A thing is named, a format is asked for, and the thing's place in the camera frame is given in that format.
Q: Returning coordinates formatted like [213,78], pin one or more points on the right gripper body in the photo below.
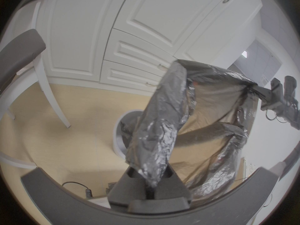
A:
[287,111]

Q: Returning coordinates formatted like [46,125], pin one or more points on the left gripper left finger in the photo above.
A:
[121,191]

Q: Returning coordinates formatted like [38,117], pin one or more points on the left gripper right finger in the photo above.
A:
[175,189]

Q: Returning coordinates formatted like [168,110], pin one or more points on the black plastic bag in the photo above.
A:
[161,116]

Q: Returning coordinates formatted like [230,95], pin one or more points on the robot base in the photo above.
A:
[102,200]

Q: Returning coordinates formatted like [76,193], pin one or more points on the white trash bin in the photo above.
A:
[116,137]

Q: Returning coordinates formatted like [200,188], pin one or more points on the white wardrobe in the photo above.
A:
[82,31]

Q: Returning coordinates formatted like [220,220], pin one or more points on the grey padded white chair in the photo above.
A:
[21,50]

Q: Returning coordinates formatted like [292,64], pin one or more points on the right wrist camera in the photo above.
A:
[276,84]

